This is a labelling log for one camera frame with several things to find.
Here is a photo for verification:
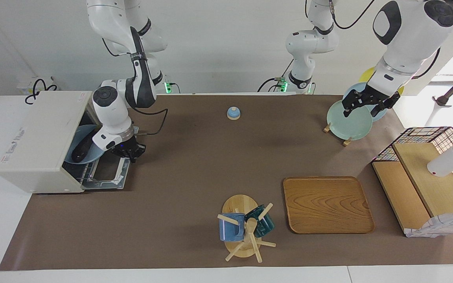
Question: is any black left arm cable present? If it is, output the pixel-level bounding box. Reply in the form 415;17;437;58
329;0;453;79

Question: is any mint green plate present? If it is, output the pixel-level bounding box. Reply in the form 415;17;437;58
326;99;373;141

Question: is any black wire basket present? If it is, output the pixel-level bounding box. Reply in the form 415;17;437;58
371;127;453;209

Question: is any wooden serving tray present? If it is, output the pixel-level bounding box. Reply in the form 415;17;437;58
283;176;375;235

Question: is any black coiled power cable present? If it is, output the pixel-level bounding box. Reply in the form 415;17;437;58
25;79;58;105

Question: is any dark purple eggplant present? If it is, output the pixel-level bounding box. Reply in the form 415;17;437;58
72;136;94;163

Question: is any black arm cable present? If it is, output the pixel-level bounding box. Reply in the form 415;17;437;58
101;24;169;136
329;0;453;79

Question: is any brown table mat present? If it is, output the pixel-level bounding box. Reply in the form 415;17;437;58
0;94;453;272

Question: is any white patterned cloth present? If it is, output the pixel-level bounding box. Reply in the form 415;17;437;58
405;211;453;238

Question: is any black base cable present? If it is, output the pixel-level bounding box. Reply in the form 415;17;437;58
257;71;294;93

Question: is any white power strip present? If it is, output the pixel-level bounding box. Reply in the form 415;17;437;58
17;77;60;96

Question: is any pale blue racked plate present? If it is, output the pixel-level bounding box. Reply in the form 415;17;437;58
343;82;389;122

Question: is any light blue plate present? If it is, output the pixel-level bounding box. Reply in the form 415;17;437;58
64;125;108;164

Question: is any white toaster oven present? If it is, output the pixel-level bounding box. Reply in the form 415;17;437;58
0;91;107;194

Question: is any dark teal mug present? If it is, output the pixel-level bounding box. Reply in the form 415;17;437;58
245;204;275;238

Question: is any white cup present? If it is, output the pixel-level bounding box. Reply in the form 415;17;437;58
427;134;453;177

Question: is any wooden mug tree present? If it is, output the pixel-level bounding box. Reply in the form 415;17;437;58
217;195;276;263

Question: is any wooden plate rack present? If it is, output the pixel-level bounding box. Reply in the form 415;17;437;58
324;123;353;147

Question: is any wooden shelf box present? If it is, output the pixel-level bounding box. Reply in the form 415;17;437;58
372;142;453;236

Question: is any black oven wire rack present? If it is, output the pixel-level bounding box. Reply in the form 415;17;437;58
63;162;95;183

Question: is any yellow plate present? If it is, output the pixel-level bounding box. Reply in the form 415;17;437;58
359;67;405;97

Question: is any blue mug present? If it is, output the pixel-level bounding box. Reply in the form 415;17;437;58
219;213;246;242

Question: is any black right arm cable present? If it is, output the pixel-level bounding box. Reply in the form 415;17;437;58
101;24;169;136

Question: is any glass oven door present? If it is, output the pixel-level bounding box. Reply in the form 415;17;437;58
79;156;132;190

